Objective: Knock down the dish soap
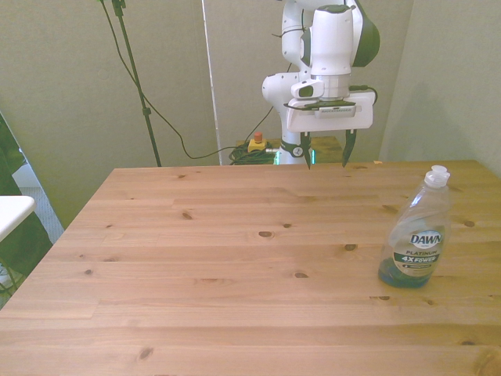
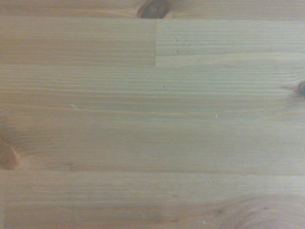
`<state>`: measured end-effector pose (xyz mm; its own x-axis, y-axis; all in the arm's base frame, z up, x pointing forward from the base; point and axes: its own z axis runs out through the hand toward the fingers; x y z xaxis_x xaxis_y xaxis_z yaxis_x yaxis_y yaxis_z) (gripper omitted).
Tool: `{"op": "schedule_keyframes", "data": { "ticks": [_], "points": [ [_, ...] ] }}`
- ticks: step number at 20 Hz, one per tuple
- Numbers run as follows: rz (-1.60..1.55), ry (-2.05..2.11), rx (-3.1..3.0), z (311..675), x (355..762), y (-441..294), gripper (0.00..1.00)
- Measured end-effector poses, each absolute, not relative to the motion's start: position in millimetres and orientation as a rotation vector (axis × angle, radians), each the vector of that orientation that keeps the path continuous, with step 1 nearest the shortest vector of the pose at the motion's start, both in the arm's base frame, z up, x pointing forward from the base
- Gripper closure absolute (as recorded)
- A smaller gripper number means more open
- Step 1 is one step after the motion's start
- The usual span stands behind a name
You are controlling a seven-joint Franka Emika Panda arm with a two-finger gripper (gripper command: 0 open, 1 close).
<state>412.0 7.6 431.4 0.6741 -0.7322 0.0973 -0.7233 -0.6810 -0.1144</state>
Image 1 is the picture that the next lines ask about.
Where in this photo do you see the clear Dawn dish soap bottle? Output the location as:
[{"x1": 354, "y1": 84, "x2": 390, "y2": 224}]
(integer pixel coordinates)
[{"x1": 377, "y1": 164, "x2": 452, "y2": 290}]

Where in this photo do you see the white vertical wall strip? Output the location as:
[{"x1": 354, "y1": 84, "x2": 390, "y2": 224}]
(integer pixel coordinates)
[{"x1": 200, "y1": 0, "x2": 225, "y2": 166}]

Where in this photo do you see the long black cable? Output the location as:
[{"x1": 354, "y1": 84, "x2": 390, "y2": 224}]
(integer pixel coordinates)
[{"x1": 99, "y1": 0, "x2": 276, "y2": 161}]

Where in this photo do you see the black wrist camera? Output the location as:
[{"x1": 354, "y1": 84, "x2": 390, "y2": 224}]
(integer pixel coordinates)
[{"x1": 283, "y1": 99, "x2": 359, "y2": 118}]

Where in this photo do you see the white table corner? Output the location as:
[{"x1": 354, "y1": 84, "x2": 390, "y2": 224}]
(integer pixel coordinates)
[{"x1": 0, "y1": 195, "x2": 37, "y2": 243}]

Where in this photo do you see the black tripod stand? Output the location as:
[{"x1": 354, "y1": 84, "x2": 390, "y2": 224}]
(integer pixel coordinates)
[{"x1": 97, "y1": 0, "x2": 163, "y2": 168}]

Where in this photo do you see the yellow emergency stop button box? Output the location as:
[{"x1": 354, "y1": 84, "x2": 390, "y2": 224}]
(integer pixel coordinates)
[{"x1": 247, "y1": 132, "x2": 270, "y2": 154}]

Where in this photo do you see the coiled dark cable bundle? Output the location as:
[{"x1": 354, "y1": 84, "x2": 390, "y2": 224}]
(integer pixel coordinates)
[{"x1": 228, "y1": 144, "x2": 281, "y2": 166}]

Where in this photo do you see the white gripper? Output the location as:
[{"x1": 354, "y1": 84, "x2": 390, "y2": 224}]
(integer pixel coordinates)
[{"x1": 285, "y1": 89, "x2": 376, "y2": 171}]

